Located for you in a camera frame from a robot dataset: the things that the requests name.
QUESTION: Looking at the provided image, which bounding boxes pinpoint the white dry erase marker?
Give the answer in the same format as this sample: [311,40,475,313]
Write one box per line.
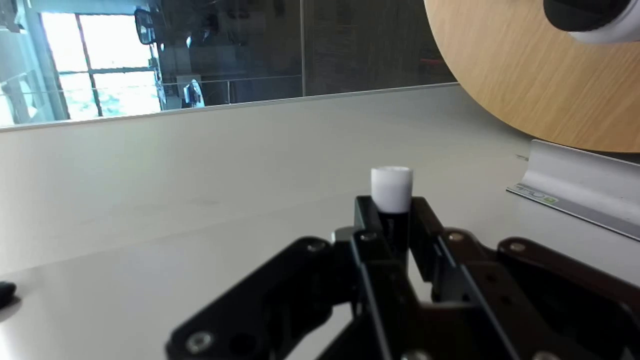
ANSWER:
[370,163,416,268]

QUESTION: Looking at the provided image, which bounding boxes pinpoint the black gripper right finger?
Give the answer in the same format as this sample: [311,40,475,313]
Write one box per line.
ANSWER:
[406,196,640,360]

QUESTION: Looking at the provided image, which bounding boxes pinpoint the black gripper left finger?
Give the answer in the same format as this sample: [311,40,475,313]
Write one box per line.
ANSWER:
[165,193,401,360]

